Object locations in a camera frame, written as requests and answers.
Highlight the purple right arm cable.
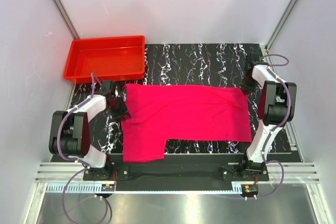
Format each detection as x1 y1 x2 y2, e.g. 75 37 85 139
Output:
246 54 291 200

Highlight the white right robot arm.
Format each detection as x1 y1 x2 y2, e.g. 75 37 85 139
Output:
236 53 297 180

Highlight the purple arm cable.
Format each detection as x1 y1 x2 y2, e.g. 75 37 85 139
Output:
56 72 113 222
246 54 291 200

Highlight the white slotted cable duct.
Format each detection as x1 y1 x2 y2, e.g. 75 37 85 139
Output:
46 183 243 195

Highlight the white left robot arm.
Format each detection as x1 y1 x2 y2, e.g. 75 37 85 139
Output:
48 80 130 180

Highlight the red plastic bin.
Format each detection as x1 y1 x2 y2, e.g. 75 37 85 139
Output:
64 35 145 84

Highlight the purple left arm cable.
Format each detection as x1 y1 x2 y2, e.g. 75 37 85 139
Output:
56 72 113 222

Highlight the aluminium frame rail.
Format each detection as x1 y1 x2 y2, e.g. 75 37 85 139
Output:
35 162 320 184

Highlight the left orange connector board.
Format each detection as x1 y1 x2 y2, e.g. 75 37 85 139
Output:
101 184 115 192

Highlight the black marbled table mat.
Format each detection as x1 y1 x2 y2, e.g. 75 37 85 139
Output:
56 42 293 154

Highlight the right orange connector board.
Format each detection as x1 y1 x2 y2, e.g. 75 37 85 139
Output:
243 184 259 194

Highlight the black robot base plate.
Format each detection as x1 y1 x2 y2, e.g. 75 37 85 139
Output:
83 154 269 193

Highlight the pink t shirt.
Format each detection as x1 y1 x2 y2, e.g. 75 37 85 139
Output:
121 83 252 163

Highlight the orange connector board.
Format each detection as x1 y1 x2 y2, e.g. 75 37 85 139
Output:
101 184 115 192
243 184 259 194

